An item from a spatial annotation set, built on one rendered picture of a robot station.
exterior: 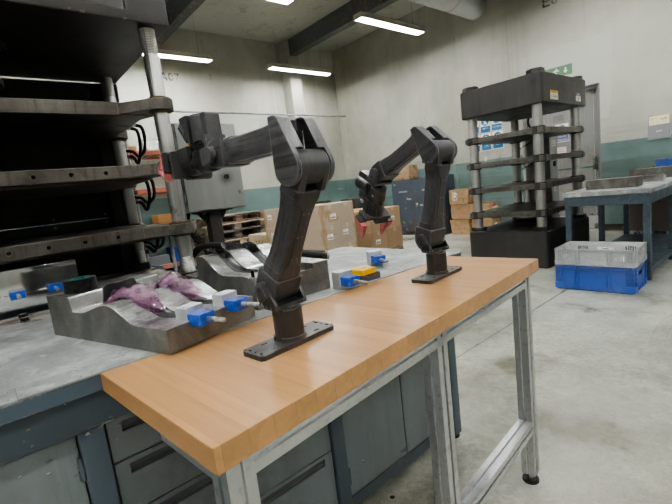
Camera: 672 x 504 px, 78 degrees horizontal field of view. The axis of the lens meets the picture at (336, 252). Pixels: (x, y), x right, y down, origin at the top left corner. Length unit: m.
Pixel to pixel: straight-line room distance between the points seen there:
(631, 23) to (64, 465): 7.45
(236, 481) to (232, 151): 0.59
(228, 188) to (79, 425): 1.33
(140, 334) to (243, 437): 0.48
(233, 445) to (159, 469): 0.56
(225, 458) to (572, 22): 7.57
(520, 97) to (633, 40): 2.78
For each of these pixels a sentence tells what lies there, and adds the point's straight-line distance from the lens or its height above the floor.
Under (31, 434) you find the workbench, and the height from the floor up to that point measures 0.71.
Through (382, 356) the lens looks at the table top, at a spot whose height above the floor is 0.79.
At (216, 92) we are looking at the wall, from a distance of 8.94.
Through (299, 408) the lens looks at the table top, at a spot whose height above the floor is 0.78.
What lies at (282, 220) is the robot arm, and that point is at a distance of 0.79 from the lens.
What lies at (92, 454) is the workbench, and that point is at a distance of 1.08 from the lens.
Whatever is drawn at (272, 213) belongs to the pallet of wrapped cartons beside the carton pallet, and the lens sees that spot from 5.81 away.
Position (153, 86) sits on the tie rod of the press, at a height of 1.58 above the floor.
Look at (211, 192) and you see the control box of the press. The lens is 2.05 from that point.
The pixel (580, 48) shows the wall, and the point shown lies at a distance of 7.67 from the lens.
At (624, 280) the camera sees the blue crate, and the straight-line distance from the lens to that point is 4.04.
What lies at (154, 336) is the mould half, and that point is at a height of 0.84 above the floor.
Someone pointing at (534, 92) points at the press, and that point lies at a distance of 4.92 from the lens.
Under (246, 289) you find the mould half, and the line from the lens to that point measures 1.19.
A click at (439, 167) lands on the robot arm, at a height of 1.13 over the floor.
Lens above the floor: 1.10
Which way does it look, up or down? 9 degrees down
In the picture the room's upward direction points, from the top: 7 degrees counter-clockwise
